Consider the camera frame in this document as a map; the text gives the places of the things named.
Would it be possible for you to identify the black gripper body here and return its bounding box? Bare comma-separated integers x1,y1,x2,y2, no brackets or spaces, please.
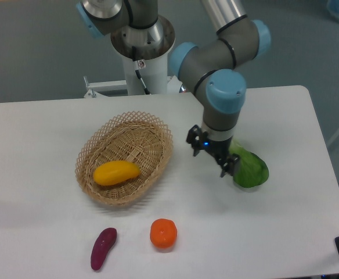
200,132,232,164

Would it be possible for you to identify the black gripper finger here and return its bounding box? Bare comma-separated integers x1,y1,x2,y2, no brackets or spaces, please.
186,125,208,157
218,153,240,177

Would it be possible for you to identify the yellow mango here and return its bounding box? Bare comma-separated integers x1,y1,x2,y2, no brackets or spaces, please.
93,160,141,186

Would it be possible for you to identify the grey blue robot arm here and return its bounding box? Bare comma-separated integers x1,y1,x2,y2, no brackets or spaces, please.
76,1,271,176

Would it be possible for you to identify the woven wicker basket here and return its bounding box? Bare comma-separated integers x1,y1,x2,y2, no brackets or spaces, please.
75,112,173,206

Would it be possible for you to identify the green bok choy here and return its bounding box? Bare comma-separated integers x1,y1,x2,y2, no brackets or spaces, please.
229,139,269,188

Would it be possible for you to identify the orange tangerine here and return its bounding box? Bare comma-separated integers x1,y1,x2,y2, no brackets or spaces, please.
150,219,178,249

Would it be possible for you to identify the purple sweet potato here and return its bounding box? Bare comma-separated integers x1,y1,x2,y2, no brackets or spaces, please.
90,228,117,271

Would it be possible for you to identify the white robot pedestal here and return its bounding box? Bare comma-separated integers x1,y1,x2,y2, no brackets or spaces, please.
83,16,187,98

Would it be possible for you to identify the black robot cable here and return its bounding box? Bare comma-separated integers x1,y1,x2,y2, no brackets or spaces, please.
131,45,152,95

